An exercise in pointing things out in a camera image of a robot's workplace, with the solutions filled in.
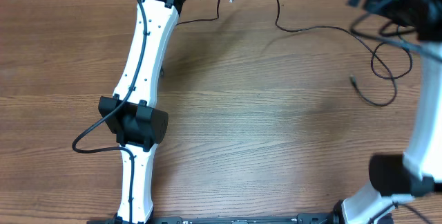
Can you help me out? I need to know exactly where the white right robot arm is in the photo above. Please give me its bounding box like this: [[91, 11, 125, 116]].
[[326, 0, 441, 223]]

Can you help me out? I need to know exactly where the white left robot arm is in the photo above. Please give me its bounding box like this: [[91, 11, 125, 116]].
[[99, 0, 186, 223]]

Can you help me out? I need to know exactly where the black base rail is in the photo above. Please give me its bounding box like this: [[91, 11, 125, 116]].
[[86, 212, 394, 224]]

